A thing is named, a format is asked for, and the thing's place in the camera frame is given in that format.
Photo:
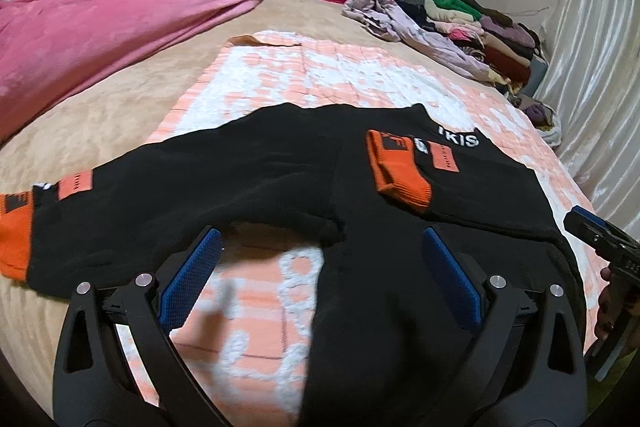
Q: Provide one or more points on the right hand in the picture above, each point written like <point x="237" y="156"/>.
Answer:
<point x="610" y="304"/>

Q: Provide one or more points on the pink satin duvet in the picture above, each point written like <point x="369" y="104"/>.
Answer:
<point x="54" y="49"/>

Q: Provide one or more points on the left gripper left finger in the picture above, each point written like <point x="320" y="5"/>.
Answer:
<point x="93" y="384"/>

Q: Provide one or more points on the peach white plush blanket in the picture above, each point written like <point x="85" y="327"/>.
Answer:
<point x="247" y="339"/>

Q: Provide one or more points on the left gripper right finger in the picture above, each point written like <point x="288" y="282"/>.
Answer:
<point x="524" y="365"/>

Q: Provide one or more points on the stack of folded clothes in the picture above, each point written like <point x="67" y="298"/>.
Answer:
<point x="509" y="48"/>

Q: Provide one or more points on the beige bed sheet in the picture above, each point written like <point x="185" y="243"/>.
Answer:
<point x="103" y="122"/>

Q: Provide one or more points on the lilac crumpled garment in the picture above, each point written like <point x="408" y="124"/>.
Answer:
<point x="386" y="20"/>

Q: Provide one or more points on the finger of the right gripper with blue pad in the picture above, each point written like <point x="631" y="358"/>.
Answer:
<point x="585" y="226"/>

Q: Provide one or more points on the white satin curtain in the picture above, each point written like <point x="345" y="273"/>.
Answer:
<point x="593" y="85"/>

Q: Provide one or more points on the black sweater orange cuffs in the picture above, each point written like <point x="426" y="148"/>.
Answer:
<point x="364" y="183"/>

